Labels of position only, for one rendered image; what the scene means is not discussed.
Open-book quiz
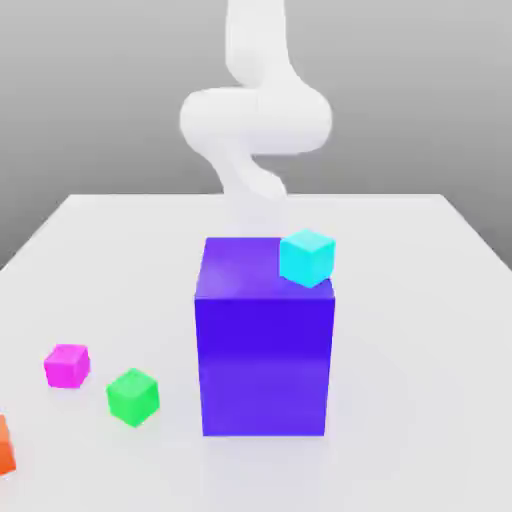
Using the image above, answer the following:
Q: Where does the small cyan cube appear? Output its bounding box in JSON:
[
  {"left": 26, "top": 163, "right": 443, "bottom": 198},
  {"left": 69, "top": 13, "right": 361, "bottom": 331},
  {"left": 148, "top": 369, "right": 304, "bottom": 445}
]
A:
[{"left": 278, "top": 228, "right": 337, "bottom": 290}]

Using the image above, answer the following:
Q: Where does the small green cube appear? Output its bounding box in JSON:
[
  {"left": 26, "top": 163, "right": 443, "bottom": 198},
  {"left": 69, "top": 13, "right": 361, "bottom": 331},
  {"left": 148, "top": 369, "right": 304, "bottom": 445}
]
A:
[{"left": 105, "top": 367, "right": 161, "bottom": 429}]

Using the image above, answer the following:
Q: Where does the small magenta cube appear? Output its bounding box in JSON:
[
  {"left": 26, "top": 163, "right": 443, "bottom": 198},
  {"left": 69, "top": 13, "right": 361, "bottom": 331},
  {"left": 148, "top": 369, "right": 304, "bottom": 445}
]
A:
[{"left": 43, "top": 343, "right": 92, "bottom": 390}]

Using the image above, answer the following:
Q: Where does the small orange cube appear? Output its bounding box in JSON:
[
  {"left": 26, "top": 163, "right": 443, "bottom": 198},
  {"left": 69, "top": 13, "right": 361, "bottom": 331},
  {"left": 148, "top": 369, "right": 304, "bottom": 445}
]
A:
[{"left": 0, "top": 414, "right": 18, "bottom": 477}]

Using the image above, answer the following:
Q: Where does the large purple box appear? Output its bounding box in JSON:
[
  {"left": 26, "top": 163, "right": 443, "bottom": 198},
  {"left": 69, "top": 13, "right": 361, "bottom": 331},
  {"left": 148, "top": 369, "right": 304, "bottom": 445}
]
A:
[{"left": 193, "top": 236, "right": 336, "bottom": 438}]

